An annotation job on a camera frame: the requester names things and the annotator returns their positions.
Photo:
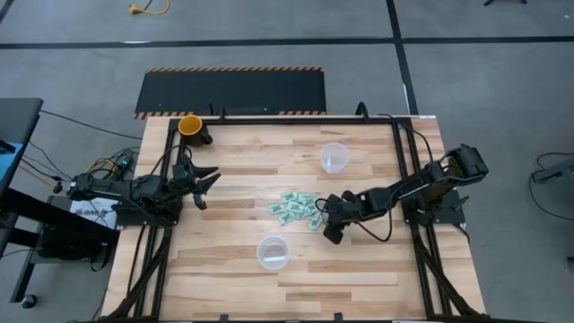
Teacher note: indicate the blue panel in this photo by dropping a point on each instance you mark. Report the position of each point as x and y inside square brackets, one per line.
[9, 161]

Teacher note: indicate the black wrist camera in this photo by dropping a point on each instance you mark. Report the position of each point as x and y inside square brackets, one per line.
[329, 214]
[181, 184]

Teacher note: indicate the clear plastic cup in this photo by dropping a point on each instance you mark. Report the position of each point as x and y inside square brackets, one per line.
[335, 158]
[272, 253]

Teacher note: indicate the black bag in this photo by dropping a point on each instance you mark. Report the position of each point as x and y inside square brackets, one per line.
[67, 247]

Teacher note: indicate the black caster wheel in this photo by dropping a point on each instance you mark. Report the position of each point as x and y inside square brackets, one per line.
[29, 301]

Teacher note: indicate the black aluminium table frame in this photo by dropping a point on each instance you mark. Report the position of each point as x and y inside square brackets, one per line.
[291, 120]

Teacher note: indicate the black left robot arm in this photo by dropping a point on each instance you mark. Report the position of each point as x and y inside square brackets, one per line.
[148, 188]

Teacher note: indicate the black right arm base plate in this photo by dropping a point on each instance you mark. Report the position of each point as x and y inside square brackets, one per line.
[453, 213]

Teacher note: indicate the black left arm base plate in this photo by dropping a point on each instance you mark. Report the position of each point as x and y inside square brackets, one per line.
[130, 217]

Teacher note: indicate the black desk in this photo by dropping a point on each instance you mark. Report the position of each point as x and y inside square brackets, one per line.
[18, 116]

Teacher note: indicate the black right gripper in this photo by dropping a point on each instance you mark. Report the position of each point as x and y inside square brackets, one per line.
[347, 208]

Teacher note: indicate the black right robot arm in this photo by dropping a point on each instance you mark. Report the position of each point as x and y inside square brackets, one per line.
[403, 188]

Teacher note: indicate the black power strip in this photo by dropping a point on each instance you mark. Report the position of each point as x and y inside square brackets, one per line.
[121, 168]

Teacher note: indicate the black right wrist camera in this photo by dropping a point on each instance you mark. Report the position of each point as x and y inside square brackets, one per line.
[329, 214]

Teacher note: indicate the black frame clamp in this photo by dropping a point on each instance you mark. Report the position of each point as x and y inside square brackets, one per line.
[224, 318]

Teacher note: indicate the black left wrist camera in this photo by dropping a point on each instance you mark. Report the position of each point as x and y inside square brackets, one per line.
[181, 184]

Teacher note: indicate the black hazard-striped floor mat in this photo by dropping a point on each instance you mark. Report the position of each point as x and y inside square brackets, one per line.
[233, 92]

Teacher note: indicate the white printed paper sheet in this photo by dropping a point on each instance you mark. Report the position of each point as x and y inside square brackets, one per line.
[89, 208]

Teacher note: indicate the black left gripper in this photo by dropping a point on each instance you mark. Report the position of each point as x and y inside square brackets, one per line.
[185, 167]

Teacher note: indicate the yellow and black mug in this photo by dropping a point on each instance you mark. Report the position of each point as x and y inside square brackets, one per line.
[190, 125]

